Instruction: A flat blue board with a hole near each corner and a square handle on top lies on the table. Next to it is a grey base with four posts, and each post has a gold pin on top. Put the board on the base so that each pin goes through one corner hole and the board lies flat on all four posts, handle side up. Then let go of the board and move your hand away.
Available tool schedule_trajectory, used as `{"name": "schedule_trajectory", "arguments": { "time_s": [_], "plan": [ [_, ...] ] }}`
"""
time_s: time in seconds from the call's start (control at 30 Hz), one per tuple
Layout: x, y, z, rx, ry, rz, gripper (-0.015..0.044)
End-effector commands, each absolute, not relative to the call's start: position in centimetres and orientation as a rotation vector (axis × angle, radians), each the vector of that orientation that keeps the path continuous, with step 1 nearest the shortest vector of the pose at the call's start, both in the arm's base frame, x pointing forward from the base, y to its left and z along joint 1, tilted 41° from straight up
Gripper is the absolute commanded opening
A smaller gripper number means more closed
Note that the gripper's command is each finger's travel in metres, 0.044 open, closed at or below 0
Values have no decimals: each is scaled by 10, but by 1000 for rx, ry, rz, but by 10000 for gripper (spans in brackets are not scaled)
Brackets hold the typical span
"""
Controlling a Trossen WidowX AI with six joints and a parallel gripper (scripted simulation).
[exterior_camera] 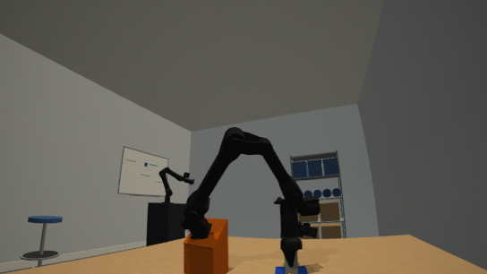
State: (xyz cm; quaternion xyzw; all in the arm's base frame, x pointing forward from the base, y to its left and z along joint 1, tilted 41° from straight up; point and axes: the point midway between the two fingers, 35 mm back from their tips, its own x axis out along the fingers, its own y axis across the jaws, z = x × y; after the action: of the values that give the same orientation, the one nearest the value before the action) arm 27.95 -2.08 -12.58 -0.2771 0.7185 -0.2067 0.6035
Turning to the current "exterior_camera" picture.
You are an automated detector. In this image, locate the blue plate with square handle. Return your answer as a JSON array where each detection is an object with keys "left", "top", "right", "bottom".
[{"left": 275, "top": 251, "right": 308, "bottom": 274}]

